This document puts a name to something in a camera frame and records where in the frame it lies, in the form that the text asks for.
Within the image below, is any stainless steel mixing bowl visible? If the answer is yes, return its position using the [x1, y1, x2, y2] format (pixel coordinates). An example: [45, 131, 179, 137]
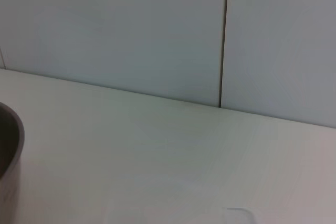
[0, 102, 26, 180]

